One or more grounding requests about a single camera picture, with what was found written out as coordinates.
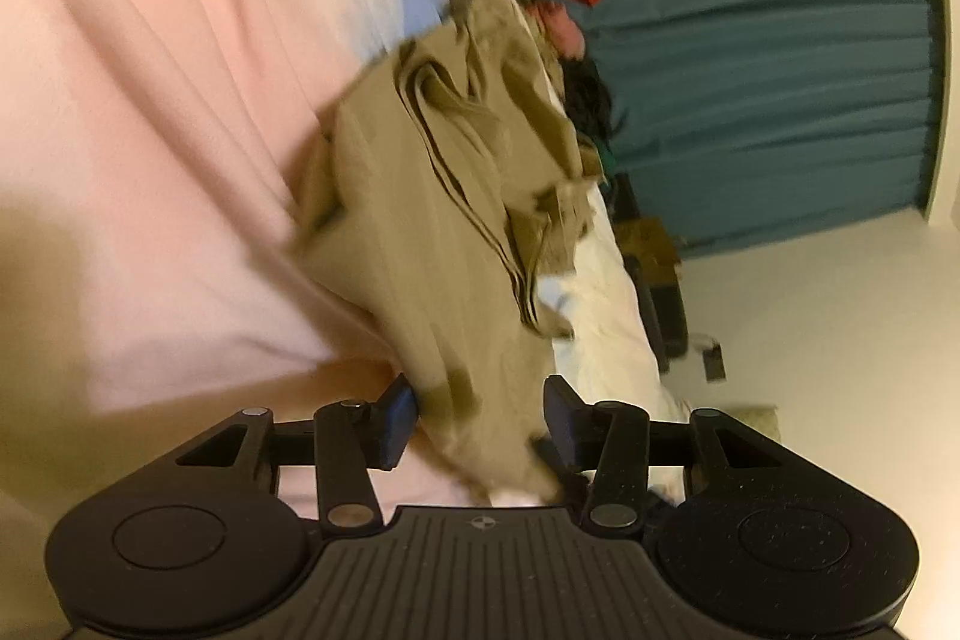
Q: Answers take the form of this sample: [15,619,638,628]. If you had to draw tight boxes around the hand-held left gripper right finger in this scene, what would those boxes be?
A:
[543,375,782,531]

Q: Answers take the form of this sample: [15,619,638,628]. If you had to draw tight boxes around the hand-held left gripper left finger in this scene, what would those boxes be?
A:
[175,373,419,534]

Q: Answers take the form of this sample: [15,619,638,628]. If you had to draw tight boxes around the khaki pants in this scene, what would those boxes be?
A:
[289,0,602,507]

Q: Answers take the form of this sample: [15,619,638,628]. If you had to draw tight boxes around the small dark object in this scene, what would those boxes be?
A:
[700,340,730,384]

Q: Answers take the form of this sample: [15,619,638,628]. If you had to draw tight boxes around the brown cardboard box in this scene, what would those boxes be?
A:
[617,215,685,268]

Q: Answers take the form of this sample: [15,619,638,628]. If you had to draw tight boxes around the black cloth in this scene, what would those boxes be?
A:
[561,55,629,151]

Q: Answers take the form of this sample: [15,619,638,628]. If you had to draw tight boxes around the pale pink bed sheet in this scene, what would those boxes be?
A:
[0,0,692,522]

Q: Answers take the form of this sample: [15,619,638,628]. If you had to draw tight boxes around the pink cloth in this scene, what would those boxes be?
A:
[535,1,587,58]

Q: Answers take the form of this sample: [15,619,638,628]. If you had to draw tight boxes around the blue curtain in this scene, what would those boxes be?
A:
[576,0,947,260]

